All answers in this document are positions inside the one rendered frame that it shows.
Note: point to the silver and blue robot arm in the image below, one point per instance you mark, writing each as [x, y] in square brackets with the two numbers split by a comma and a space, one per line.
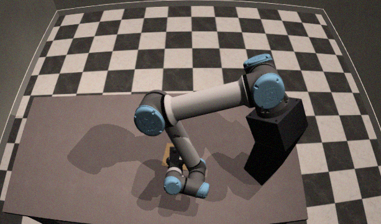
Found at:
[261, 87]

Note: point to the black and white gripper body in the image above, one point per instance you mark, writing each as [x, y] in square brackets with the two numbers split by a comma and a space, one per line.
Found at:
[180, 165]

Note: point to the tan flat mat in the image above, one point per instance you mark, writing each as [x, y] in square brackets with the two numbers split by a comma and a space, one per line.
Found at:
[166, 155]

